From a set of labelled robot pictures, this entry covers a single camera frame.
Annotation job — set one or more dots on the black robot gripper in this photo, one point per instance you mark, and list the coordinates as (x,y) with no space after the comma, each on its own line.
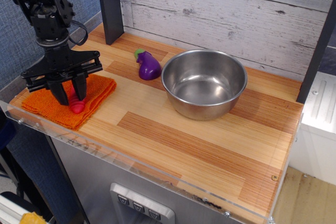
(61,64)

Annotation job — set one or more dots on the red handled metal fork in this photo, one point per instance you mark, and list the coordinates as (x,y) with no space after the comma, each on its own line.
(76,105)

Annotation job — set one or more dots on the orange knitted napkin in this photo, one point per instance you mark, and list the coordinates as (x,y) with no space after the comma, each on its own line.
(43,103)

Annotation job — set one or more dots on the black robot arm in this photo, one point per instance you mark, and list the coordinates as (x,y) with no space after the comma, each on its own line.
(51,20)

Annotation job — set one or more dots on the purple toy eggplant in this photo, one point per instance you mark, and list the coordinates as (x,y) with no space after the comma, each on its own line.
(149,67)

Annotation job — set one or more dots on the stainless steel cabinet front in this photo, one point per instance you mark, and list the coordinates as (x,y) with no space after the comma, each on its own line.
(91,177)

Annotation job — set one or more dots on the silver dispenser button panel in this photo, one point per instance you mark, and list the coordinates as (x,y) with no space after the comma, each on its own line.
(142,204)

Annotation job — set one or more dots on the stainless steel bowl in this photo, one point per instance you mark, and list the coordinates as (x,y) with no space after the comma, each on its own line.
(203,84)

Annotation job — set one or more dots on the clear acrylic table guard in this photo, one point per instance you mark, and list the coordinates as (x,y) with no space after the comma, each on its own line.
(233,165)

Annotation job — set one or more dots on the white side cabinet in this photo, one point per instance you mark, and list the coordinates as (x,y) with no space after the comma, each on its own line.
(313,151)

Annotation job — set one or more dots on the dark grey left post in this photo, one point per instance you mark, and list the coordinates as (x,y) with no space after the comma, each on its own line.
(112,20)

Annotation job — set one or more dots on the dark grey post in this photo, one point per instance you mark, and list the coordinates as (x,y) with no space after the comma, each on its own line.
(112,20)
(317,57)

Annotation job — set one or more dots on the dark grey right post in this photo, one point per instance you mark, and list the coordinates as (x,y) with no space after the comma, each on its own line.
(317,57)

